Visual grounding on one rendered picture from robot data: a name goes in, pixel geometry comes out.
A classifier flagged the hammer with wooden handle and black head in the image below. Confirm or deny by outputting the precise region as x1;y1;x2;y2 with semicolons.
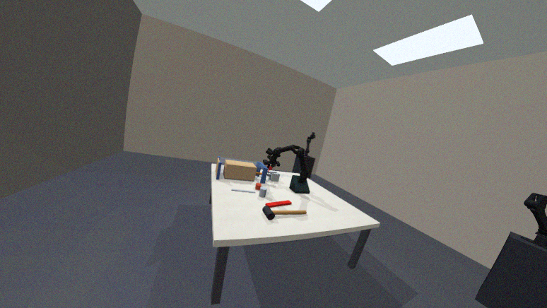
262;206;307;220

